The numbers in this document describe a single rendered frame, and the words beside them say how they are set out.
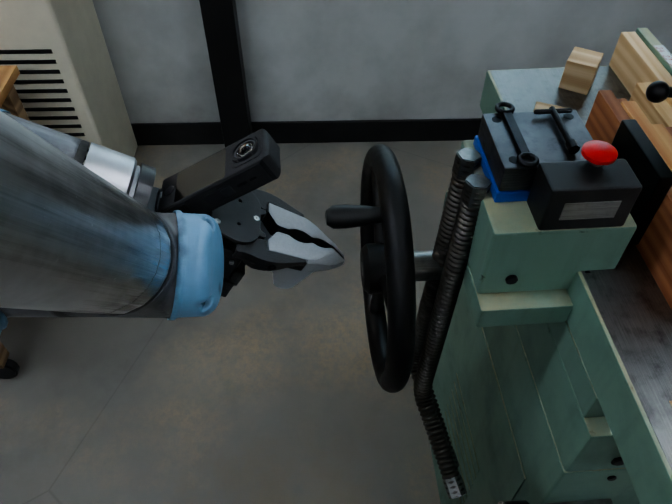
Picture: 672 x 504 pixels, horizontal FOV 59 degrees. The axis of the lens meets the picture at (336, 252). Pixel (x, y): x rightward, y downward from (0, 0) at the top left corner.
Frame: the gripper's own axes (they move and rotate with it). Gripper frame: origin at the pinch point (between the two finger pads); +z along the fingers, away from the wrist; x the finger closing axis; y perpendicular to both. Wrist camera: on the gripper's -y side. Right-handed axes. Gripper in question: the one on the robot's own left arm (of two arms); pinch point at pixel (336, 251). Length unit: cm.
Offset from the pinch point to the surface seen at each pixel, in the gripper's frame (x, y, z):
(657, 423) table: 19.8, -11.8, 21.5
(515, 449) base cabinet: 8.3, 15.9, 36.1
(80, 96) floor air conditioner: -110, 76, -31
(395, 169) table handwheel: -6.6, -7.4, 3.3
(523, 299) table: 4.5, -6.2, 17.9
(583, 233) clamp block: 3.7, -15.4, 17.0
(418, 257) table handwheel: -5.4, 1.7, 12.6
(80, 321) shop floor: -60, 112, -13
